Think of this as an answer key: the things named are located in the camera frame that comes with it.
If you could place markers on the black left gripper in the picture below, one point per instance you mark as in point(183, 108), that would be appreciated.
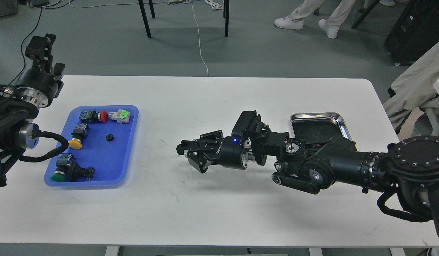
point(40, 84)

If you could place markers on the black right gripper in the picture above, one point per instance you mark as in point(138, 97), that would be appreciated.
point(230, 152)

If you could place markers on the small black gear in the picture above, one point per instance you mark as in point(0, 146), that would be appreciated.
point(109, 137)

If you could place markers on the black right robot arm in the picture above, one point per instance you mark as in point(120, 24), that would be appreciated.
point(407, 175)

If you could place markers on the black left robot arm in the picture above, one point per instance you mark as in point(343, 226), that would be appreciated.
point(18, 133)

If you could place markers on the blue plastic tray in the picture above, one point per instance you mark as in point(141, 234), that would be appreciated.
point(110, 159)

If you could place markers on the steel tray with black mat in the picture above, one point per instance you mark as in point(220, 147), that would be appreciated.
point(318, 127)

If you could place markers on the black chair legs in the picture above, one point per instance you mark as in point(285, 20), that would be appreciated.
point(176, 22)

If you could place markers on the beige cloth cover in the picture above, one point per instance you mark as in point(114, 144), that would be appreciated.
point(413, 87)

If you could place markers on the black equipment case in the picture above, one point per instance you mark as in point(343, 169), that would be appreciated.
point(415, 32)

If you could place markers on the red pushbutton switch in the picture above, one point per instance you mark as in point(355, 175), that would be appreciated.
point(91, 117)

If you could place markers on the yellow pushbutton switch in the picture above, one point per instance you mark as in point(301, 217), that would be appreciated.
point(80, 132)

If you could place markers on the green and white switch block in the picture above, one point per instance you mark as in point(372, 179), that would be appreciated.
point(121, 116)

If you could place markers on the green pushbutton switch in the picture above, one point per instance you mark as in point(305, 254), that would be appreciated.
point(63, 164)

